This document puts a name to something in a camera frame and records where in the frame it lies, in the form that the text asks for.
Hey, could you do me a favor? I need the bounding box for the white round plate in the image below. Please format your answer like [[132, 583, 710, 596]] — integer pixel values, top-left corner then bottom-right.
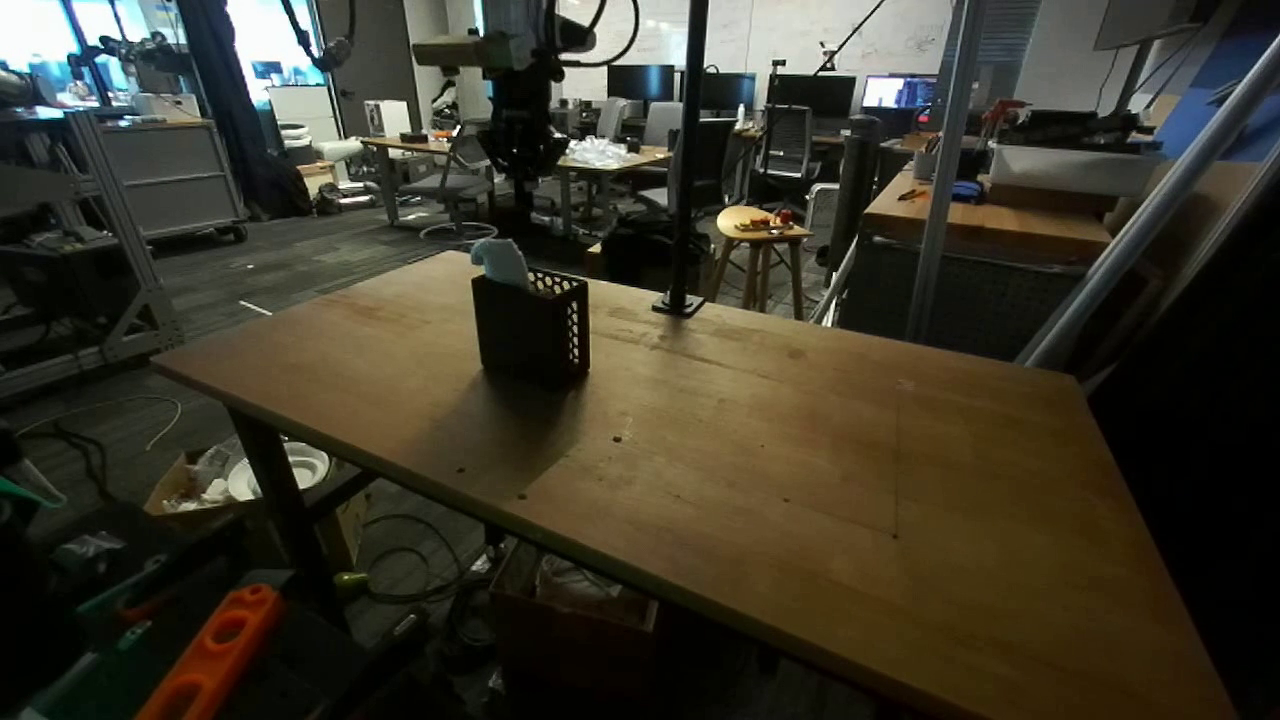
[[224, 438, 332, 510]]

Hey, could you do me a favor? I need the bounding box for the lit computer monitor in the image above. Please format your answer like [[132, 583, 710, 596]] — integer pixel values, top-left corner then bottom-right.
[[856, 71, 944, 117]]

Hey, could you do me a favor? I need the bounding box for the large cardboard box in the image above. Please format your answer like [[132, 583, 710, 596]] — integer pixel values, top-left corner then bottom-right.
[[485, 554, 664, 698]]

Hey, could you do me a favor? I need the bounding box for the open cardboard box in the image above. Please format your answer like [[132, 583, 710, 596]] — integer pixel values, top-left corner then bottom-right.
[[142, 438, 364, 576]]

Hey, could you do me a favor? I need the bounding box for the orange plastic object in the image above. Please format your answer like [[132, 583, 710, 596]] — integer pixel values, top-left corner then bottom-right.
[[137, 579, 289, 720]]

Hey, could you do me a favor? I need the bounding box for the silver metal pole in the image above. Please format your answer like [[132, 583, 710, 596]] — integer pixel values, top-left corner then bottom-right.
[[904, 0, 990, 346], [1016, 38, 1280, 378]]

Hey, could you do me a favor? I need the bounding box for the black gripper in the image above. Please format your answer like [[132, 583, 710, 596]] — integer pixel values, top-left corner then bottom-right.
[[479, 55, 574, 185]]

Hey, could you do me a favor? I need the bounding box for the small black perforated basket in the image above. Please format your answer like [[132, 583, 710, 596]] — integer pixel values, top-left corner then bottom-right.
[[468, 263, 594, 396]]

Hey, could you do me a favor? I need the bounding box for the black computer monitor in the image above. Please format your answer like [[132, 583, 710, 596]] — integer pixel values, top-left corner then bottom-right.
[[763, 71, 861, 129], [604, 55, 690, 113]]

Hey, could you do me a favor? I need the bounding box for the round wooden stool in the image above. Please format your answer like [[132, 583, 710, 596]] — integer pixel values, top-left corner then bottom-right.
[[711, 200, 812, 321]]

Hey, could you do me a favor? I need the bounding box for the wooden office desk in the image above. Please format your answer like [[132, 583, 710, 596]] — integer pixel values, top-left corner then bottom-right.
[[356, 126, 677, 233]]

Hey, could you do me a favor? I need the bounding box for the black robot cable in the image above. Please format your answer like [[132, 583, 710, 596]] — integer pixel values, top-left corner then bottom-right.
[[536, 0, 650, 71]]

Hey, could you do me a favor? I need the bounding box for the grey drawer cabinet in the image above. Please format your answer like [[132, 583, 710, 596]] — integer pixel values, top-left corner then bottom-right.
[[95, 117, 251, 248]]

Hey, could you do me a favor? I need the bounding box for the black table leg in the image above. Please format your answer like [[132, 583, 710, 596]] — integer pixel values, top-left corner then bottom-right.
[[224, 403, 352, 634]]

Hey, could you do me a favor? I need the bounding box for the wooden workbench with drawers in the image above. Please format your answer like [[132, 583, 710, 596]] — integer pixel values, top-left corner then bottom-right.
[[835, 157, 1117, 365]]

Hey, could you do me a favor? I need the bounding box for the white flat tray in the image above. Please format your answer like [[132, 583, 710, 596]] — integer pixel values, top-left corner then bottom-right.
[[990, 135, 1170, 206]]

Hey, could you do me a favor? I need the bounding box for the black vertical pole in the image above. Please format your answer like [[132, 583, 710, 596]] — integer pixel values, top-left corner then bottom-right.
[[652, 0, 711, 321]]

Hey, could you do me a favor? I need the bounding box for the grey metal shelf rack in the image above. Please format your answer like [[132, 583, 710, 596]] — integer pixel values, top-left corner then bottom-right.
[[0, 105, 189, 403]]

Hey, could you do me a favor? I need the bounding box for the grey backed office chair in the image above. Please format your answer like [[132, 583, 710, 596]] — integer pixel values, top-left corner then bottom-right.
[[758, 101, 820, 185]]

